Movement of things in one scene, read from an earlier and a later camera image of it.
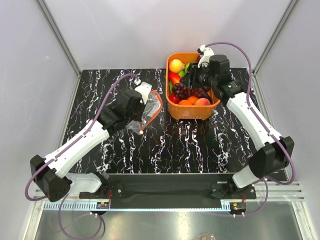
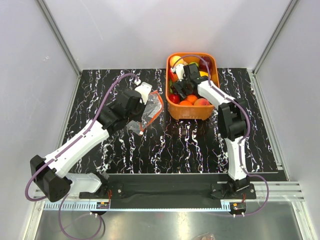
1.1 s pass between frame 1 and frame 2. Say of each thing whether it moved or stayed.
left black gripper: stayed
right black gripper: moved
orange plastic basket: stayed
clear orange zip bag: stayed
